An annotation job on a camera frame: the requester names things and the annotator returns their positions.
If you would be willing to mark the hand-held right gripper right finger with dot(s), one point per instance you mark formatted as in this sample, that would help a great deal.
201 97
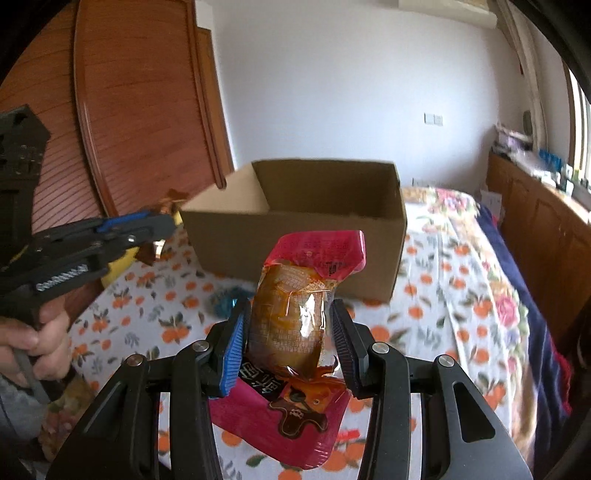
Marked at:
344 355

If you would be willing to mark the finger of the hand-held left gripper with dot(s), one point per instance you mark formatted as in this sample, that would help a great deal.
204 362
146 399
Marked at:
124 222
115 244

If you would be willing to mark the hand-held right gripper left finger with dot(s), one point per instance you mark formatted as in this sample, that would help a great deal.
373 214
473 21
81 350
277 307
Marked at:
233 350

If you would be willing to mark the small golden brown snack wrapper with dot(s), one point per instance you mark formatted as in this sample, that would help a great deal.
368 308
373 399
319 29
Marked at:
151 253

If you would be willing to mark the pink braised meat snack packet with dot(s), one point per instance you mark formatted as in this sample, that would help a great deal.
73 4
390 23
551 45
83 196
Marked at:
291 314

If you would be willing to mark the brown cardboard box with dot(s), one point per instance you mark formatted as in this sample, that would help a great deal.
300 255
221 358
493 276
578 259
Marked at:
300 244

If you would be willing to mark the person's left hand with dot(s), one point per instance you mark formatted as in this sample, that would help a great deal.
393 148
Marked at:
46 341

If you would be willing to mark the teal candy wrapper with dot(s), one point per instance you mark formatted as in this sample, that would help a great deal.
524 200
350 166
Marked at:
226 297

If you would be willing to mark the orange fruit print tablecloth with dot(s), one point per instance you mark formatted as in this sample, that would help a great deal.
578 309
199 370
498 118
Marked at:
415 323

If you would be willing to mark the floral blanket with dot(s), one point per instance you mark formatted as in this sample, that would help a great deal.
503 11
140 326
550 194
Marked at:
498 286

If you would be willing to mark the navy blue blanket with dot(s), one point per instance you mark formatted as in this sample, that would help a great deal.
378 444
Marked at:
545 360

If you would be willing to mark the long wooden cabinet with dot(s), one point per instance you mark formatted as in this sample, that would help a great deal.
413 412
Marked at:
545 230

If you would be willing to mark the row of blue bottles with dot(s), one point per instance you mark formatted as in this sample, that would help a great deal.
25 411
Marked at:
551 159

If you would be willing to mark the wood framed window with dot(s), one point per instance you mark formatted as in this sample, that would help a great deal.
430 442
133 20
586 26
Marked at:
582 138

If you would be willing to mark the pale patterned curtain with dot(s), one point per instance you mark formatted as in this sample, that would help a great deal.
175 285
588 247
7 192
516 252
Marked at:
531 83

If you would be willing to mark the white wall switch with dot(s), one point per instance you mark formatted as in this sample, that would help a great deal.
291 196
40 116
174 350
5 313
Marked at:
433 119

